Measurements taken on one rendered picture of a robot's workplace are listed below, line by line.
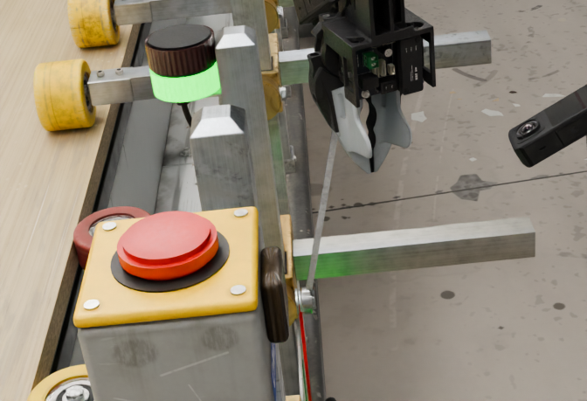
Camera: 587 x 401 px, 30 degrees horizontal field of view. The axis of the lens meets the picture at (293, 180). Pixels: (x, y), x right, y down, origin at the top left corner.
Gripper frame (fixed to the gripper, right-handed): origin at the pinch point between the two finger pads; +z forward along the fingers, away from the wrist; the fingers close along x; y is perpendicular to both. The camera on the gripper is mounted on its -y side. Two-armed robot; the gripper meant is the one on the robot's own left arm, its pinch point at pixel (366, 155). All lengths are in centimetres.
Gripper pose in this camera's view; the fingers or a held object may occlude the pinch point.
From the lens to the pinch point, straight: 97.3
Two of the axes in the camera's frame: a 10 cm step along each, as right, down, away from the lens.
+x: 9.3, -2.6, 2.7
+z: 1.0, 8.6, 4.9
